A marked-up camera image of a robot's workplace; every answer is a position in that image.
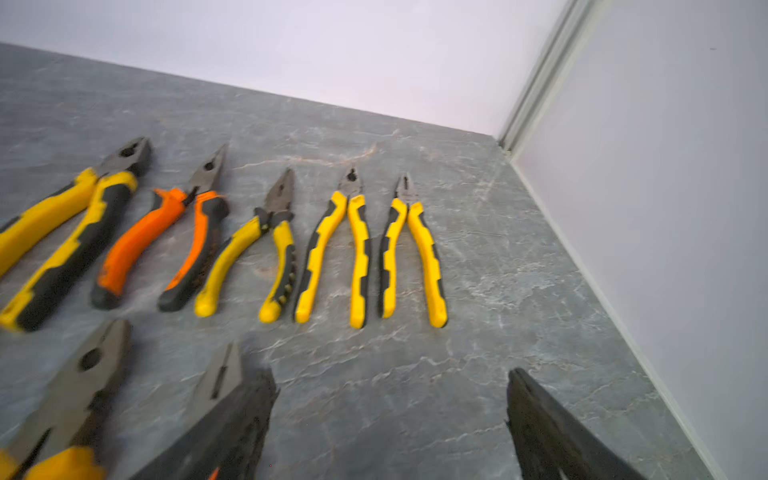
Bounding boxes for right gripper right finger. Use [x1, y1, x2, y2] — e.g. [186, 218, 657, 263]
[506, 368, 643, 479]

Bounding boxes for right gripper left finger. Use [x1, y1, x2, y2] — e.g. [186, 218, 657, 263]
[132, 367, 278, 479]

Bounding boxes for orange handled pliers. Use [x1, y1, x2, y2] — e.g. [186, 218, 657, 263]
[177, 342, 248, 479]

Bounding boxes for yellow long nose pliers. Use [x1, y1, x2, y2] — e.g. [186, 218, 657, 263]
[1, 319, 132, 479]

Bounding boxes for yellow black pliers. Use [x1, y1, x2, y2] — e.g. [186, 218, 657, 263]
[292, 167, 373, 331]
[193, 167, 298, 324]
[377, 172, 449, 329]

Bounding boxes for grey orange Greener pliers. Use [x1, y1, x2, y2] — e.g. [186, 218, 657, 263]
[89, 142, 232, 313]

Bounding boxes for yellow grey pliers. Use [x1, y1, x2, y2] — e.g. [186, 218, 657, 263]
[0, 136, 153, 334]

